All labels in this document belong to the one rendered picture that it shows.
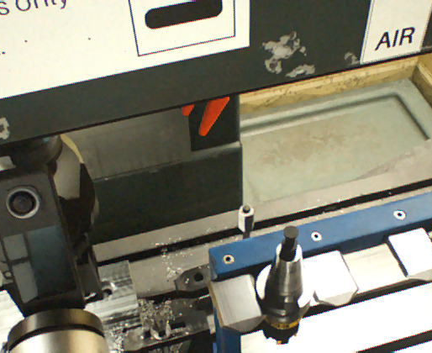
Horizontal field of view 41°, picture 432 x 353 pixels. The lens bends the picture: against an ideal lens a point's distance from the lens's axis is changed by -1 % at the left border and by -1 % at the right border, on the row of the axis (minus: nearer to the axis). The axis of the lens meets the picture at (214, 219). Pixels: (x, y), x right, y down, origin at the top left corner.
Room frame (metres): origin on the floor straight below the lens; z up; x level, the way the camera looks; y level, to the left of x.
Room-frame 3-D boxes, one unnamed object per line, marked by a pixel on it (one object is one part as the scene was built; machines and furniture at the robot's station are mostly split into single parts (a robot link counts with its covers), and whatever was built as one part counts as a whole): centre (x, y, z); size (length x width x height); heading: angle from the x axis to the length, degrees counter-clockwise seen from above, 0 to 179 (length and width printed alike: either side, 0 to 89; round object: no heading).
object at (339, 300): (0.34, -0.13, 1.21); 0.07 x 0.05 x 0.01; 12
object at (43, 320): (0.25, 0.14, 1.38); 0.12 x 0.08 x 0.09; 12
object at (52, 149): (0.38, 0.16, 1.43); 0.06 x 0.06 x 0.03
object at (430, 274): (0.37, -0.24, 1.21); 0.07 x 0.05 x 0.01; 12
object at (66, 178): (0.36, 0.13, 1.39); 0.09 x 0.03 x 0.06; 179
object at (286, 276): (0.33, -0.07, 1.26); 0.04 x 0.04 x 0.07
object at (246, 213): (0.60, -0.06, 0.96); 0.03 x 0.03 x 0.13
